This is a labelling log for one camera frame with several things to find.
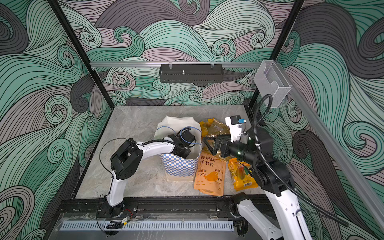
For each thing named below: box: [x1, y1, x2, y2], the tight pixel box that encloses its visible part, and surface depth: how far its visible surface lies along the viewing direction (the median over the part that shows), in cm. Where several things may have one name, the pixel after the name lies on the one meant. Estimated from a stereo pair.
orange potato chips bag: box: [194, 152, 226, 197], surface depth 83 cm
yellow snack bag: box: [228, 157, 259, 192], surface depth 80 cm
